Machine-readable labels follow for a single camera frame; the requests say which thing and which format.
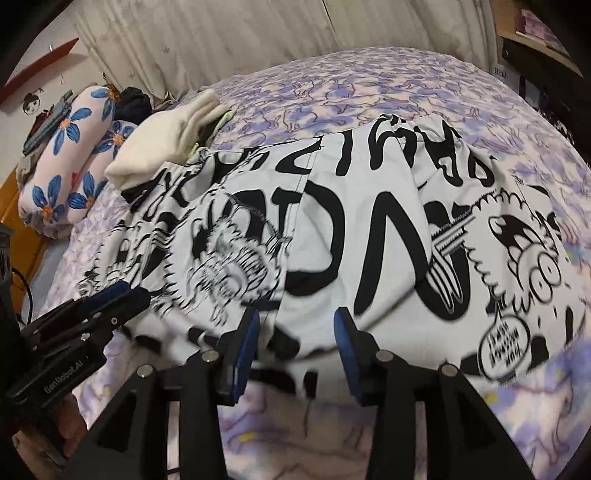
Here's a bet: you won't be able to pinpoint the pink book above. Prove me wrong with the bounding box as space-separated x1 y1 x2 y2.
515 8 571 49

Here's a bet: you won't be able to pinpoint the black and white printed shirt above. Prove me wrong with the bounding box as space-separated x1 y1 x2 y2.
76 113 585 402

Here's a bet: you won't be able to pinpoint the person's left hand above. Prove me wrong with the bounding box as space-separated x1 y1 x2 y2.
14 392 88 467

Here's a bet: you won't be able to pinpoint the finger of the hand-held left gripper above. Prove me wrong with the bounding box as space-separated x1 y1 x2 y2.
41 288 152 352
28 282 134 337

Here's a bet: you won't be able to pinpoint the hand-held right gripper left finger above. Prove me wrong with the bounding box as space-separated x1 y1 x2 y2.
62 307 262 480

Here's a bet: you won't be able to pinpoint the dark cabinet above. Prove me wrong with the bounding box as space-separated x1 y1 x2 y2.
499 37 591 153

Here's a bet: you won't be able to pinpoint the pink blue floral pillows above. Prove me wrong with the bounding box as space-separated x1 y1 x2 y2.
18 84 139 232

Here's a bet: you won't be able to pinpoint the purple floral bedsheet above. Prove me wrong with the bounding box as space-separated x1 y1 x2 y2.
39 48 591 480

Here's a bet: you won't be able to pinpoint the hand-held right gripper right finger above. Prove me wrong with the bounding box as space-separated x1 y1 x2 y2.
333 307 539 480

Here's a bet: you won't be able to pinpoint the wooden side desk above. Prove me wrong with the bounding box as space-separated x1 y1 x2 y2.
489 0 583 77

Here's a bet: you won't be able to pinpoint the black cloth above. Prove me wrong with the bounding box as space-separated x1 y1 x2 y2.
115 87 153 123

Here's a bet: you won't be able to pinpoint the red wall shelf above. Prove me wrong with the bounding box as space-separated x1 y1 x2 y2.
0 38 80 95

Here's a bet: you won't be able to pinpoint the black cable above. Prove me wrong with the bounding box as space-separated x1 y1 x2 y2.
11 267 34 324

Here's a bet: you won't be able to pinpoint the pale green cloth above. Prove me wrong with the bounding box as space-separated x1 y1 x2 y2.
185 108 234 163

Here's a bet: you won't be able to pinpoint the beige curtain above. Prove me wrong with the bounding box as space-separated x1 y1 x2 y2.
74 0 502 100

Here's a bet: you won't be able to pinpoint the orange wooden bed frame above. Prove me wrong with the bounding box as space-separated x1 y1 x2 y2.
0 168 51 287

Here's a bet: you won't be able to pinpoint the cream folded garment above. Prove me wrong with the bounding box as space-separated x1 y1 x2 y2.
105 89 232 190

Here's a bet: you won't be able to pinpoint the dark clothes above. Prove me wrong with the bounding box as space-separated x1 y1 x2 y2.
22 91 75 156

